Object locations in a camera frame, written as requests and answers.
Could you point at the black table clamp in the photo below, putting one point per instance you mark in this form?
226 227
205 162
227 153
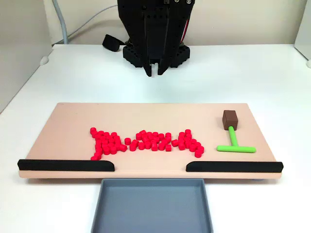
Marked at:
110 42

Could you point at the black edge rail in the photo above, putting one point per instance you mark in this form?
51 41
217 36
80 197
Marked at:
233 166
60 165

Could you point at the white partition foot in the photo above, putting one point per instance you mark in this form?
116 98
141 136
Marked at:
44 60
308 63

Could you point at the beige flat board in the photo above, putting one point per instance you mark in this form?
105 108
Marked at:
73 121

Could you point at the red small cylinder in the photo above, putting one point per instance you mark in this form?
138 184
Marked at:
95 134
99 146
168 139
139 136
149 134
182 134
201 148
193 141
113 149
153 142
198 152
112 141
135 142
101 133
98 154
112 145
161 136
100 142
117 138
181 141
168 147
181 138
133 146
106 146
93 131
161 146
175 142
187 132
188 136
146 141
165 142
104 139
143 132
145 138
155 146
107 150
186 143
106 142
141 145
168 135
127 141
181 145
148 144
155 134
114 134
187 139
156 139
98 137
123 147
107 135
198 144
100 150
118 145
193 147
118 142

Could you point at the grey square tray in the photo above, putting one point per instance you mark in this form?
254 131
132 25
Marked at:
153 208

